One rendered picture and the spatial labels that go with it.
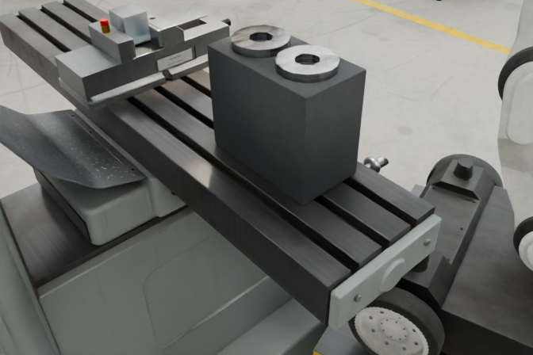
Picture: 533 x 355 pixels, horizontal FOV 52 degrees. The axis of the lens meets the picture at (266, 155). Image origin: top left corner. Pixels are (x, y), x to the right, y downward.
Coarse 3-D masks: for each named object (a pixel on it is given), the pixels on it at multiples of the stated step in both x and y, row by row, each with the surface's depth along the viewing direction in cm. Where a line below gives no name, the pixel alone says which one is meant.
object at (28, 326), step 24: (0, 216) 83; (0, 240) 83; (0, 264) 83; (24, 264) 91; (0, 288) 84; (24, 288) 90; (0, 312) 86; (24, 312) 90; (0, 336) 88; (24, 336) 92; (48, 336) 100
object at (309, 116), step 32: (256, 32) 84; (288, 32) 83; (224, 64) 82; (256, 64) 78; (288, 64) 75; (320, 64) 75; (352, 64) 78; (224, 96) 86; (256, 96) 79; (288, 96) 73; (320, 96) 72; (352, 96) 77; (224, 128) 90; (256, 128) 82; (288, 128) 76; (320, 128) 75; (352, 128) 81; (256, 160) 86; (288, 160) 79; (320, 160) 79; (352, 160) 85; (288, 192) 83; (320, 192) 83
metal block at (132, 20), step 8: (120, 8) 108; (128, 8) 108; (136, 8) 108; (112, 16) 108; (120, 16) 105; (128, 16) 105; (136, 16) 106; (144, 16) 107; (112, 24) 109; (120, 24) 106; (128, 24) 106; (136, 24) 107; (144, 24) 108; (128, 32) 107; (136, 32) 108; (144, 32) 109; (136, 40) 108; (144, 40) 110
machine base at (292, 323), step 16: (288, 304) 158; (272, 320) 153; (288, 320) 153; (304, 320) 153; (256, 336) 149; (272, 336) 149; (288, 336) 149; (304, 336) 149; (320, 336) 153; (224, 352) 146; (240, 352) 146; (256, 352) 145; (272, 352) 145; (288, 352) 146; (304, 352) 150
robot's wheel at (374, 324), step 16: (400, 288) 112; (384, 304) 110; (400, 304) 108; (416, 304) 109; (352, 320) 118; (368, 320) 118; (384, 320) 115; (400, 320) 112; (416, 320) 107; (432, 320) 109; (368, 336) 120; (384, 336) 118; (400, 336) 115; (416, 336) 112; (432, 336) 107; (384, 352) 119; (400, 352) 118; (416, 352) 115; (432, 352) 110
